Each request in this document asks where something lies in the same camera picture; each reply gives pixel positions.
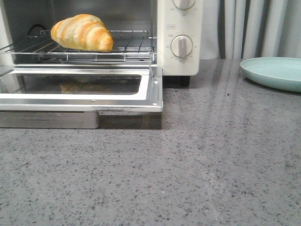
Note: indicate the golden croissant bread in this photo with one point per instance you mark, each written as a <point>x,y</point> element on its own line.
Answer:
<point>83,32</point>

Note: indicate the glass oven door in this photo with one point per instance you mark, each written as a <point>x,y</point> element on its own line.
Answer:
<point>75,96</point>

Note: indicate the right black oven foot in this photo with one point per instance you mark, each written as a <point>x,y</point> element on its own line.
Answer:
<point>185,81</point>

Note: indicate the white Toshiba toaster oven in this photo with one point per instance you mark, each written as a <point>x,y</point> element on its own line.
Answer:
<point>161,18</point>

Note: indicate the lower white timer knob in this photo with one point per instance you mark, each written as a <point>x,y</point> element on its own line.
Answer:
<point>181,46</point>

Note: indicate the upper white temperature knob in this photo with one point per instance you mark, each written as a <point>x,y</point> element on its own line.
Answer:
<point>183,4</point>

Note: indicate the grey curtain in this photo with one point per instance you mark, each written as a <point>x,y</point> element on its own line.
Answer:
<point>243,29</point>

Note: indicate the light green plate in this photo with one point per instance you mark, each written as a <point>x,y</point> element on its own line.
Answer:
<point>283,73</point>

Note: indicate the metal wire oven rack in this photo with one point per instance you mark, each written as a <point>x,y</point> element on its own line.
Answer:
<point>130,47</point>

